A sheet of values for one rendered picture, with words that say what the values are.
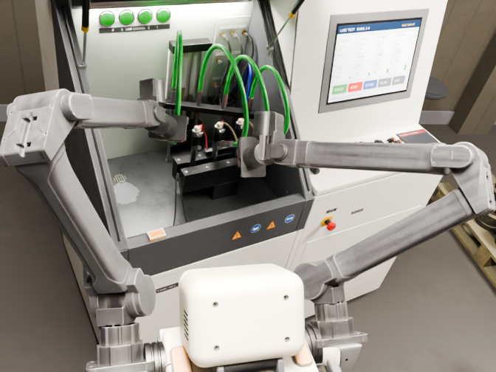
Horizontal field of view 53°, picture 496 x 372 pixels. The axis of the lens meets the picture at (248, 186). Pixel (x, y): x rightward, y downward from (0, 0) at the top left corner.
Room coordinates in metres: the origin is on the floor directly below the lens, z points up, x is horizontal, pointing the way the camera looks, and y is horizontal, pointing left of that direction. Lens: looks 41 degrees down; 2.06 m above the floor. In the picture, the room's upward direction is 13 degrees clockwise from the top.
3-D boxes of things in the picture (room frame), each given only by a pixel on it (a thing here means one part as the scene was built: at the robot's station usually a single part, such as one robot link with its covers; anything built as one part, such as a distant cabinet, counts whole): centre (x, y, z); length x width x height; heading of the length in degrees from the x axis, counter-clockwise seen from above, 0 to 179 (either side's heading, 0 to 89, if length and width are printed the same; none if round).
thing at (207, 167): (1.36, 0.10, 0.91); 0.34 x 0.10 x 0.15; 127
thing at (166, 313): (1.08, 0.05, 0.44); 0.65 x 0.02 x 0.68; 127
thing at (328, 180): (1.59, -0.45, 0.96); 0.70 x 0.22 x 0.03; 127
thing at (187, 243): (1.09, 0.06, 0.87); 0.62 x 0.04 x 0.16; 127
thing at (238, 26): (1.64, 0.17, 1.20); 0.13 x 0.03 x 0.31; 127
